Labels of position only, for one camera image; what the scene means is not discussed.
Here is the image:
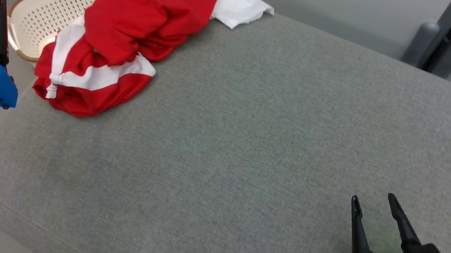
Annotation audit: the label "red shorts with white stripes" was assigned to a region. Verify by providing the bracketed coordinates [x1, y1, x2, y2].
[28, 10, 164, 128]

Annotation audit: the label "red jersey with white sleeves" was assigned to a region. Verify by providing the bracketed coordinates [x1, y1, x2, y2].
[77, 0, 277, 91]

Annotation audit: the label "cream perforated laundry basket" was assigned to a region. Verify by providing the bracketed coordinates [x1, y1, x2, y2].
[1, 0, 117, 75]

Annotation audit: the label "grey partition post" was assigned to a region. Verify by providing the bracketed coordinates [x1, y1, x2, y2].
[399, 0, 451, 80]

